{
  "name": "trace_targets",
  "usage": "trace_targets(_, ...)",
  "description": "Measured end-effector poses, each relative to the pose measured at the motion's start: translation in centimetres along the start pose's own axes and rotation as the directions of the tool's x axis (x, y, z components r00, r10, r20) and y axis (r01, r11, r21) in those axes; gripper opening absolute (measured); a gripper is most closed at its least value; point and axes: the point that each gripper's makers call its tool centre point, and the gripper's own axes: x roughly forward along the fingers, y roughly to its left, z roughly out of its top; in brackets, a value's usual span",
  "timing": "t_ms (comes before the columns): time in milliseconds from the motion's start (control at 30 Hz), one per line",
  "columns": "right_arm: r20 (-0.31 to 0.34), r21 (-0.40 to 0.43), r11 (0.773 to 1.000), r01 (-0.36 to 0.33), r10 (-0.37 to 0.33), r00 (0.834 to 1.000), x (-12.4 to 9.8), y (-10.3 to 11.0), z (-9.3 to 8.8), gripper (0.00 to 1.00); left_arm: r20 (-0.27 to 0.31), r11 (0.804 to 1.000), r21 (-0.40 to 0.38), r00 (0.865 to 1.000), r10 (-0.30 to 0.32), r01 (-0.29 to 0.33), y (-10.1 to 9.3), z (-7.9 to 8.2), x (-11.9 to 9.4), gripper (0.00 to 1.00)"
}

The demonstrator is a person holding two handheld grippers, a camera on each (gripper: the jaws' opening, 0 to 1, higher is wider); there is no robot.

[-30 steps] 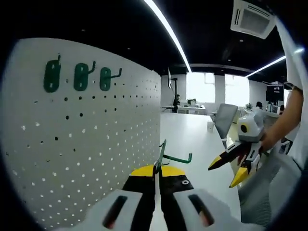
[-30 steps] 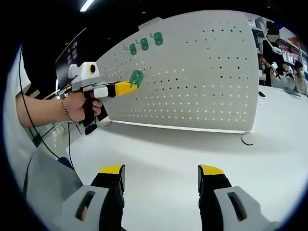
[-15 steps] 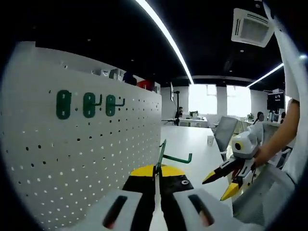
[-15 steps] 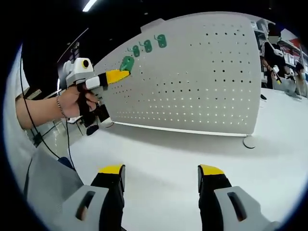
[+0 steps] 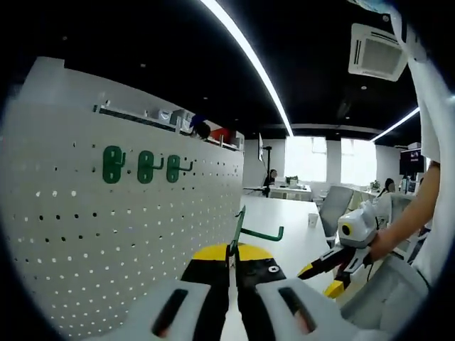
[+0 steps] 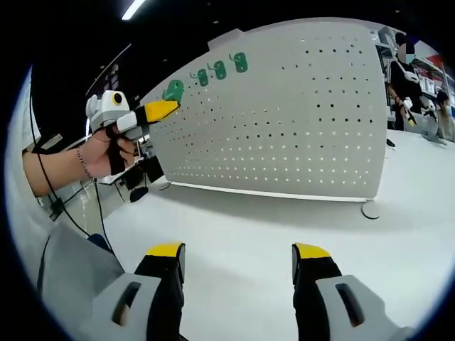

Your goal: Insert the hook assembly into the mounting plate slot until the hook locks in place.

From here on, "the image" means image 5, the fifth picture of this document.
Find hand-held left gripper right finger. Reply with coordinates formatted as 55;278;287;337
232;243;392;341

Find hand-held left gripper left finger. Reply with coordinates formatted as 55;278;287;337
83;243;232;341

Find green hook assembly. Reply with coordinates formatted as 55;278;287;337
102;145;127;185
227;205;285;267
166;154;195;183
136;151;165;185

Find white perforated mounting plate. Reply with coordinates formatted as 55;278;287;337
0;98;246;338

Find person's right hand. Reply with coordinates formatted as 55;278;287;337
368;227;399;264

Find grey mesh office chair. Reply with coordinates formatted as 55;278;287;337
337;254;433;331

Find black tripod stand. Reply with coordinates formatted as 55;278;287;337
245;133;282;198

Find ceiling light strip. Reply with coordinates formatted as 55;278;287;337
373;106;421;142
198;0;295;138

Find person's white shirt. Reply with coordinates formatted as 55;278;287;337
390;0;455;288

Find ceiling air conditioner vent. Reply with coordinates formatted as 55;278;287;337
347;23;408;82

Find black device cable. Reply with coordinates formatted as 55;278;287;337
364;255;378;285

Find large black wall screen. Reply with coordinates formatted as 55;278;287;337
398;148;424;175

